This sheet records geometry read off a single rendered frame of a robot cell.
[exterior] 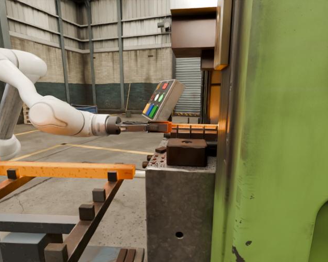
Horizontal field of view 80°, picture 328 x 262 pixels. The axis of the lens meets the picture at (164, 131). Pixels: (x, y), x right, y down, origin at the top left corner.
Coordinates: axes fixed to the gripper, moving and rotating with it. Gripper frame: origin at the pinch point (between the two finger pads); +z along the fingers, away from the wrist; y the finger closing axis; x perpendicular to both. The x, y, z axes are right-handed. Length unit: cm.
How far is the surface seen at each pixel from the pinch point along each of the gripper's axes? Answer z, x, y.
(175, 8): 6.9, 37.2, 12.6
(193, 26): 12.1, 33.6, 7.7
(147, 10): -191, 358, -859
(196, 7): 12.7, 37.1, 12.5
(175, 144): 7.7, -1.6, 18.8
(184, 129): 9.7, -0.3, 2.8
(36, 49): -588, 170, -661
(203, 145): 15.9, -1.6, 18.8
